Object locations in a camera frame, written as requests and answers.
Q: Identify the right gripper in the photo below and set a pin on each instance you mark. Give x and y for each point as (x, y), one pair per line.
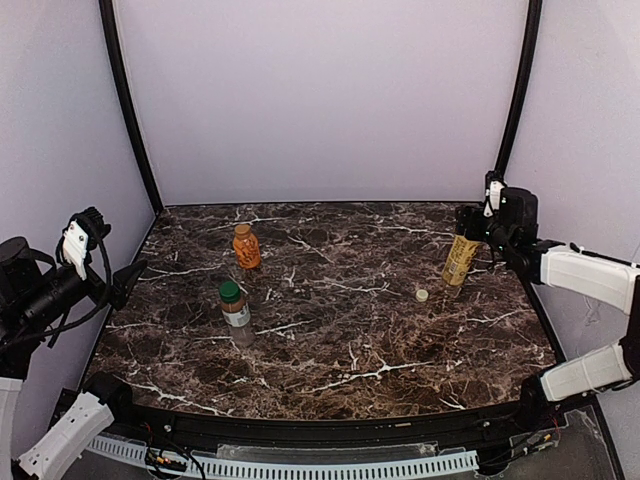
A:
(467, 223)

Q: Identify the yellow tea bottle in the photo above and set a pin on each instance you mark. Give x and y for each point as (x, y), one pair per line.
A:
(459, 260)

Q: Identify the pale cream bottle cap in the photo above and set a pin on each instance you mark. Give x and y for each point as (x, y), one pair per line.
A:
(422, 295)

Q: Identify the green cap brown bottle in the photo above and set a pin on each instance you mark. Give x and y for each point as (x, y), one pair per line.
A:
(236, 313)

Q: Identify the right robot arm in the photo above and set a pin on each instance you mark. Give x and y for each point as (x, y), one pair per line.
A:
(508, 223)

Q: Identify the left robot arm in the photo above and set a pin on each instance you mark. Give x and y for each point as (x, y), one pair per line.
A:
(37, 295)

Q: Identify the orange tea bottle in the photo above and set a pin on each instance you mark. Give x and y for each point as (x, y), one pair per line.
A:
(246, 247)

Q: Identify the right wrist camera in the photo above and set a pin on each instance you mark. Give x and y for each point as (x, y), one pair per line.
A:
(494, 183)

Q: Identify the black front rail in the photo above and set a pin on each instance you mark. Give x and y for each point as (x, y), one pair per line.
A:
(482, 427)

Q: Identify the white slotted cable duct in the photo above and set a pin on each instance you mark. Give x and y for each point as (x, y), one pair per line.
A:
(239, 462)

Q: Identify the right black frame post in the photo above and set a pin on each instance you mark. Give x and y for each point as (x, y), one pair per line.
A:
(525, 65)

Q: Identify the black frame post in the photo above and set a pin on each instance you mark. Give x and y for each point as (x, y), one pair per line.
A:
(125, 98)
(525, 65)

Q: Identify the left black frame post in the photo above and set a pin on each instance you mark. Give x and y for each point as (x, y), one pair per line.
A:
(125, 98)

